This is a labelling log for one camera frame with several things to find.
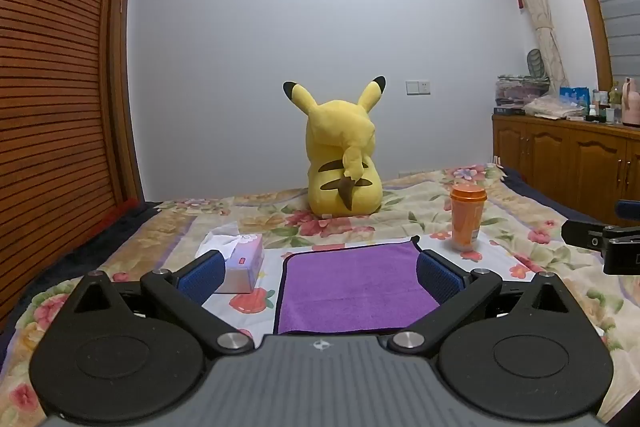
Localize orange plastic cup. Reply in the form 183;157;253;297
449;185;489;253

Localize yellow plush toy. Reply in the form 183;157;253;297
282;76;387;219

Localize louvered wooden wardrobe door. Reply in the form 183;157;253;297
0;0;147;335

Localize tissue box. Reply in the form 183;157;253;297
195;222;266;296

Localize floral blanket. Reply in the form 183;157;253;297
0;163;640;427

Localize green hand fan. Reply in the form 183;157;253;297
527;49;547;80

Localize wooden window frame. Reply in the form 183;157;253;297
549;0;615;94

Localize purple towel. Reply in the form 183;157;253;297
272;235;442;337

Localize beige folded cloth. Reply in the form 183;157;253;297
523;95;587;120

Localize wooden cabinet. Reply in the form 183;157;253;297
491;112;640;219

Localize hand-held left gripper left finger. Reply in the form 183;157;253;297
73;251;254;354

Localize clear bag of clothes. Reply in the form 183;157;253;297
495;74;552;108

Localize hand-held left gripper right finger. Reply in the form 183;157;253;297
388;249;577;354

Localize dark blue bed sheet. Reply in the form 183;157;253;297
0;164;618;325

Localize pink thermos jug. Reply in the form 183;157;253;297
620;77;640;128

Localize blue box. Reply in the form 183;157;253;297
558;85;592;108

